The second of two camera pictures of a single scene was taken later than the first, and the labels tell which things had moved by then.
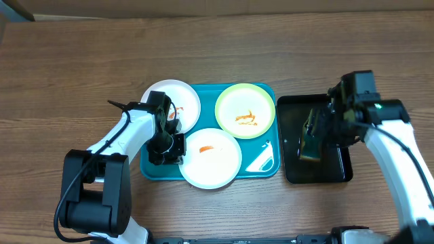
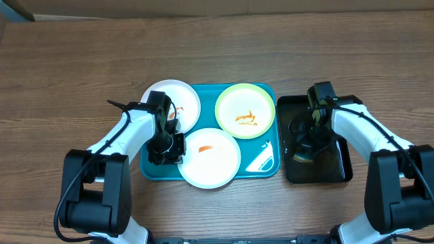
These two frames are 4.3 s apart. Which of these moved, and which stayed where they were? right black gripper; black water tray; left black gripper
Moved: right black gripper
Stayed: black water tray; left black gripper
